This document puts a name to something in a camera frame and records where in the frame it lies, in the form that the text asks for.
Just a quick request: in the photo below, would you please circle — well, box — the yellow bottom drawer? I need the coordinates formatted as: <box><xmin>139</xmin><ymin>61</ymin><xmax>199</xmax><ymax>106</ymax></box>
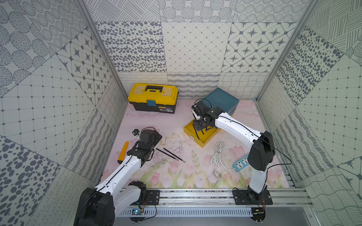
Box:
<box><xmin>183</xmin><ymin>120</ymin><xmax>220</xmax><ymax>148</ymax></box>

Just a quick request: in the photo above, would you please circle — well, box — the black pencil gold end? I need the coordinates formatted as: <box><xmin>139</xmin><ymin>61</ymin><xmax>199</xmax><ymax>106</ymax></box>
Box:
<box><xmin>163</xmin><ymin>148</ymin><xmax>186</xmax><ymax>163</ymax></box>

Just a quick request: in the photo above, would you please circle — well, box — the black pencil pair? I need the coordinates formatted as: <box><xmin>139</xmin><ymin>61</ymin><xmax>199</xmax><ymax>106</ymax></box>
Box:
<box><xmin>156</xmin><ymin>148</ymin><xmax>179</xmax><ymax>161</ymax></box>

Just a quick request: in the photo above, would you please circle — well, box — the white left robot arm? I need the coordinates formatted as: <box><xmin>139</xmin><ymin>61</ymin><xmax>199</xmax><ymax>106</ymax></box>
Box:
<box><xmin>74</xmin><ymin>127</ymin><xmax>162</xmax><ymax>226</ymax></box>

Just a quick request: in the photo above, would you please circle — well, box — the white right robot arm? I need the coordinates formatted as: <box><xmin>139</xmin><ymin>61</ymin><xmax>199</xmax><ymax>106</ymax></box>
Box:
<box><xmin>191</xmin><ymin>100</ymin><xmax>275</xmax><ymax>201</ymax></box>

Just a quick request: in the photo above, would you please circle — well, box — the teal drawer cabinet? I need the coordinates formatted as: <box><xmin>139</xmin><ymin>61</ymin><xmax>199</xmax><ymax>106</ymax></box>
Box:
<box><xmin>201</xmin><ymin>88</ymin><xmax>239</xmax><ymax>115</ymax></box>

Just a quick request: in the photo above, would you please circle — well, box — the orange utility knife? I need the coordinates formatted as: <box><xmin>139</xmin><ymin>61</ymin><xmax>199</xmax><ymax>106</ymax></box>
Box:
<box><xmin>117</xmin><ymin>141</ymin><xmax>129</xmax><ymax>164</ymax></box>

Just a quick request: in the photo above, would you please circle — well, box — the yellow black plastic toolbox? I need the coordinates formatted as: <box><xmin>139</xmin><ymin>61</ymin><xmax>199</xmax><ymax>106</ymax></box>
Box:
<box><xmin>128</xmin><ymin>83</ymin><xmax>179</xmax><ymax>114</ymax></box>

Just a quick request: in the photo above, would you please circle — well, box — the teal power strip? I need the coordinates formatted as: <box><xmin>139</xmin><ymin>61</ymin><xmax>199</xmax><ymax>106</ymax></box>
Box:
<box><xmin>232</xmin><ymin>154</ymin><xmax>249</xmax><ymax>172</ymax></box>

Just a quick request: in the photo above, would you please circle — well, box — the white power cable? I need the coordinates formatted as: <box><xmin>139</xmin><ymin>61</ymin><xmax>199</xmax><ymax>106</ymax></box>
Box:
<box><xmin>210</xmin><ymin>140</ymin><xmax>235</xmax><ymax>179</ymax></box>

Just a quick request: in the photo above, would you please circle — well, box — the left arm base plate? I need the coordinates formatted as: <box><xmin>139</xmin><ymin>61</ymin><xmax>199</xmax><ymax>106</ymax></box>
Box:
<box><xmin>136</xmin><ymin>189</ymin><xmax>161</xmax><ymax>205</ymax></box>

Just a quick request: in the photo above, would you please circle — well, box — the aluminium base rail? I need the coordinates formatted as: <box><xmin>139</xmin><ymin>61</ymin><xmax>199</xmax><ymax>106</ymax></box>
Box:
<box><xmin>117</xmin><ymin>188</ymin><xmax>312</xmax><ymax>222</ymax></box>

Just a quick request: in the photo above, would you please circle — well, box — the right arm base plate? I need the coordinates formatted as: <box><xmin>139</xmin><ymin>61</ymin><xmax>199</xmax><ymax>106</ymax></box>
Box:
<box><xmin>232</xmin><ymin>188</ymin><xmax>273</xmax><ymax>206</ymax></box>

